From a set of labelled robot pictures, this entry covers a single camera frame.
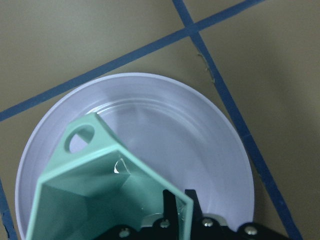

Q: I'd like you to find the mint green faceted cup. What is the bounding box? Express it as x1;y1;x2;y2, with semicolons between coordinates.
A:
25;113;194;240

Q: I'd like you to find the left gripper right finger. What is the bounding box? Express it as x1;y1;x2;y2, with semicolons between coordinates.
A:
184;189;232;240

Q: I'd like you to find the lilac plate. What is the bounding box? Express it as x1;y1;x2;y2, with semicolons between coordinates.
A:
15;72;255;237

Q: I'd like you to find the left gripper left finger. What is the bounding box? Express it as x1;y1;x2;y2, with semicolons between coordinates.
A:
96;190;179;240

